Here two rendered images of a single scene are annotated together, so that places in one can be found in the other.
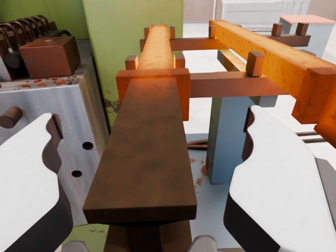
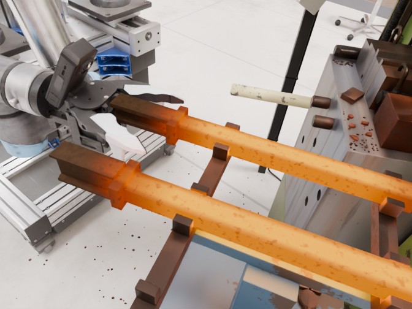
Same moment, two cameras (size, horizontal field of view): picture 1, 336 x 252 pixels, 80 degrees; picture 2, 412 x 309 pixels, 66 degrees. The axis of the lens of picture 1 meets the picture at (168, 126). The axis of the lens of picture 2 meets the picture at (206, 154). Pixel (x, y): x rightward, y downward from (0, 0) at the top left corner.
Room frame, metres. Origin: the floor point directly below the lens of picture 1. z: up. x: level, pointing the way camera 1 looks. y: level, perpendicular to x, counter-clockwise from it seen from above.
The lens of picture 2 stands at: (0.26, -0.30, 1.28)
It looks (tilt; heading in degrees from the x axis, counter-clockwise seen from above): 45 degrees down; 106
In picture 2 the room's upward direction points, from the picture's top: 6 degrees clockwise
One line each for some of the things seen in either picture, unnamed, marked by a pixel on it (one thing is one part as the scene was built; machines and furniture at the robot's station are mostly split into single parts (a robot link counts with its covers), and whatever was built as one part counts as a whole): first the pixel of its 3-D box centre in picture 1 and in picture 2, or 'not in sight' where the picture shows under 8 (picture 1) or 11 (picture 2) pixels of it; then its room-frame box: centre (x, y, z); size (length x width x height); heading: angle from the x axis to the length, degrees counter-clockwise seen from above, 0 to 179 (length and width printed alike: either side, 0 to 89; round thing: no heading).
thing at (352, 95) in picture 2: not in sight; (352, 95); (0.38, 0.35, 0.92); 0.04 x 0.03 x 0.01; 62
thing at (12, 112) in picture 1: (10, 117); (322, 122); (0.34, 0.30, 0.87); 0.04 x 0.03 x 0.03; 10
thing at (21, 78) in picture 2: not in sight; (35, 91); (-0.11, 0.00, 0.98); 0.08 x 0.05 x 0.08; 90
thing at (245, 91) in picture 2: not in sight; (289, 99); (0.25, 0.75, 0.62); 0.44 x 0.05 x 0.05; 10
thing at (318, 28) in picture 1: (297, 37); not in sight; (4.06, -2.50, 0.33); 1.26 x 0.63 x 0.65; 162
